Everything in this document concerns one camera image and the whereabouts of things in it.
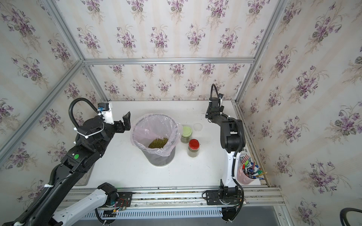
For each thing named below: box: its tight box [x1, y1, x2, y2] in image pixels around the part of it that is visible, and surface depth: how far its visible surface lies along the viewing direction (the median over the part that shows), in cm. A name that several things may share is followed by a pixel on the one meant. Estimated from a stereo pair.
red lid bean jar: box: [188, 138, 200, 158], surface depth 83 cm
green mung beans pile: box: [148, 137, 169, 149], surface depth 94 cm
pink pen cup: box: [236, 153, 267, 185], surface depth 75 cm
